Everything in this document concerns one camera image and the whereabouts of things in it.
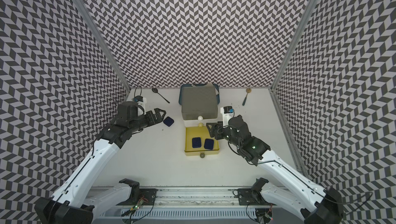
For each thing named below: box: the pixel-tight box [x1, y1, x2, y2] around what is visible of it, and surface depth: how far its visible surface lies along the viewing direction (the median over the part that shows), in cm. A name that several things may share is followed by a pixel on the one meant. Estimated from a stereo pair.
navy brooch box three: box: [191, 137, 202, 149], surface depth 91 cm
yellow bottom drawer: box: [184, 125, 220, 156], surface depth 91 cm
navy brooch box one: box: [203, 138, 214, 151], surface depth 91 cm
